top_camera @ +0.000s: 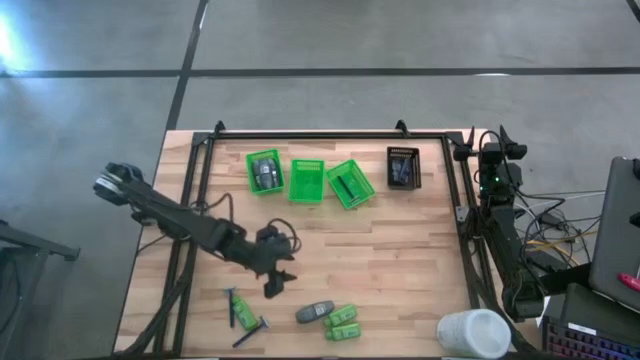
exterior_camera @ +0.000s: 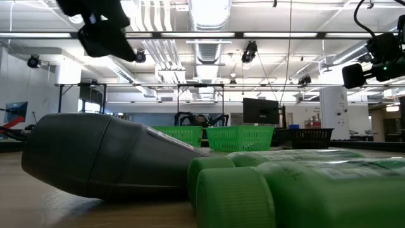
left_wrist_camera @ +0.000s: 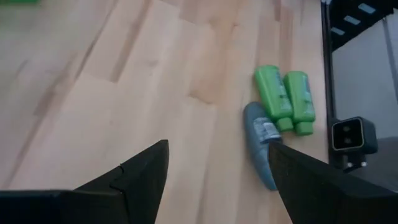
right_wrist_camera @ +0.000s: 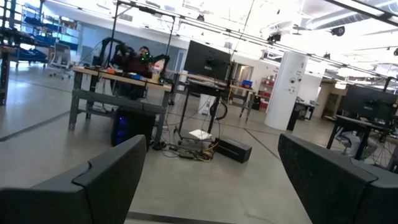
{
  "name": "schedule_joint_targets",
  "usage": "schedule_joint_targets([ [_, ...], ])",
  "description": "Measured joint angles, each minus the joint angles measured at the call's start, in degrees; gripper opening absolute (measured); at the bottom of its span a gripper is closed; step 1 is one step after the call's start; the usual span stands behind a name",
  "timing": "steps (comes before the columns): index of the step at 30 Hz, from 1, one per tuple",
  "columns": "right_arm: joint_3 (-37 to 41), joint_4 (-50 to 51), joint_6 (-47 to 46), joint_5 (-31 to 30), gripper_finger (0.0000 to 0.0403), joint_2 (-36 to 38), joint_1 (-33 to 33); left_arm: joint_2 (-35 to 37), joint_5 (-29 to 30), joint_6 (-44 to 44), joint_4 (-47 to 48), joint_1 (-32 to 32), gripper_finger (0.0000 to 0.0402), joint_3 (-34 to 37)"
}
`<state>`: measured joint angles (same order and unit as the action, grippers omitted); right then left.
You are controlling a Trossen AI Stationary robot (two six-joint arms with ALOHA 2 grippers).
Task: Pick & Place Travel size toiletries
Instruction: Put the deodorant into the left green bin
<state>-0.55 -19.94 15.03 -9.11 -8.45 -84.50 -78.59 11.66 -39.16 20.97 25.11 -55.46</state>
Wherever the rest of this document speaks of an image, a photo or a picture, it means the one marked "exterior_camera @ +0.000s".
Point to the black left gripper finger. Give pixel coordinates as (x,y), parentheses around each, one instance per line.
(104,41)

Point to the grey deodorant bottle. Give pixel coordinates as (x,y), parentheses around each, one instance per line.
(95,152)

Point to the small green bottle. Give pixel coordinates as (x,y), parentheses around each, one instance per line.
(209,171)
(316,196)

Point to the background black robot arm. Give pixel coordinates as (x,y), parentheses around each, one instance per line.
(218,120)
(183,117)

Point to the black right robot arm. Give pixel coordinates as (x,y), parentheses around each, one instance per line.
(402,25)

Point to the white round column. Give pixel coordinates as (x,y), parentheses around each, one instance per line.
(333,111)

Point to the red storage shelf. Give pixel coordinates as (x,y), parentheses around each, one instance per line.
(313,123)

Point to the black plastic basket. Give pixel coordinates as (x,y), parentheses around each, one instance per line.
(310,139)

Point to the blue storage bin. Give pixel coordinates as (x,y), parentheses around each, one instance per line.
(293,126)

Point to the blue screen monitor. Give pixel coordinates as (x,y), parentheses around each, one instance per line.
(17,111)

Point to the red angled object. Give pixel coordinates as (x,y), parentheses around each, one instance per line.
(14,122)

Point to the green plastic basket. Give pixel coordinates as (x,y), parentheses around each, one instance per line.
(186,134)
(240,139)

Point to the person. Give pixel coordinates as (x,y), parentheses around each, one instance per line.
(201,120)

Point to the black monitor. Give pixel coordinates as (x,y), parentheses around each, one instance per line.
(261,111)

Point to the black overhead light beam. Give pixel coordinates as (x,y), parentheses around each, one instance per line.
(240,35)

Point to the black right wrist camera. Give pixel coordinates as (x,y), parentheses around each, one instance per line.
(383,47)

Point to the glowing wall lamp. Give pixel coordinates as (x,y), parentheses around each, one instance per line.
(392,108)

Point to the black background rig frame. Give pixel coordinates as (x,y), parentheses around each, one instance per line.
(60,101)
(178,98)

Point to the black metal table frame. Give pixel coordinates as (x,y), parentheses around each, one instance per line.
(364,146)

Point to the ribbed silver ceiling duct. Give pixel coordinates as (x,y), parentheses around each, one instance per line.
(209,16)

